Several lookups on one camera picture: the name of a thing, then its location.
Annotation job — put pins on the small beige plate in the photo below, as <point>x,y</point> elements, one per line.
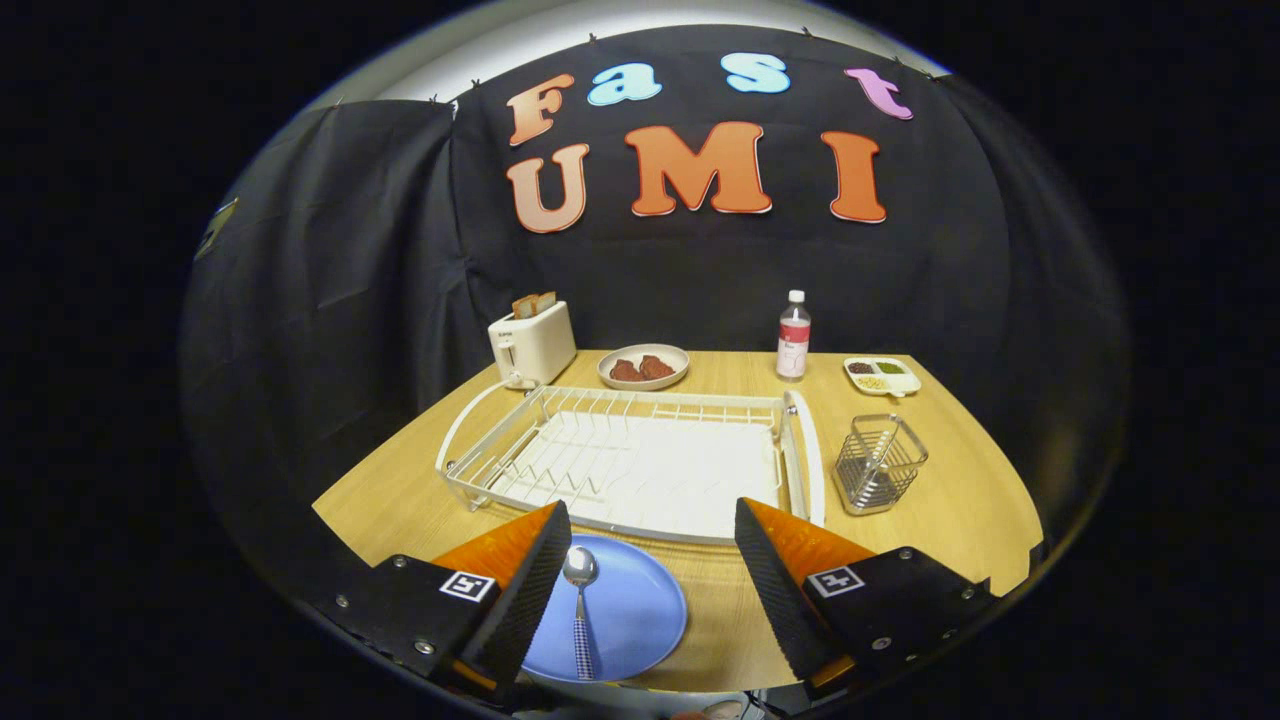
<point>675,353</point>

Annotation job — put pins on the clear water bottle red label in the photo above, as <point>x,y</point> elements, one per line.
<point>793,345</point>

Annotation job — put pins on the toasted bread slices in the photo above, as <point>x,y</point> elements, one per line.
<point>533,304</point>

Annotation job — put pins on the brown meat piece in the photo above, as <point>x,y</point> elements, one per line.
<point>657,367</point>
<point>625,371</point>

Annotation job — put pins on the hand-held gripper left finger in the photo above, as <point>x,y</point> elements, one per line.
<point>520,605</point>

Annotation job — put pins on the white toaster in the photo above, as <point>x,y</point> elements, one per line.
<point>540,345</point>

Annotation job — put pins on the blue plate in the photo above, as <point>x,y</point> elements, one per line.
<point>640,610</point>

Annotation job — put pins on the black backdrop cloth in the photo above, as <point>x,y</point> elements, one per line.
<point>350,300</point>

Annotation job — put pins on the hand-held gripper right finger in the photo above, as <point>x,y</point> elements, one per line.
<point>785,600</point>

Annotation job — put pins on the white divided dish with beans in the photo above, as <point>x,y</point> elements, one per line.
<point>905,380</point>

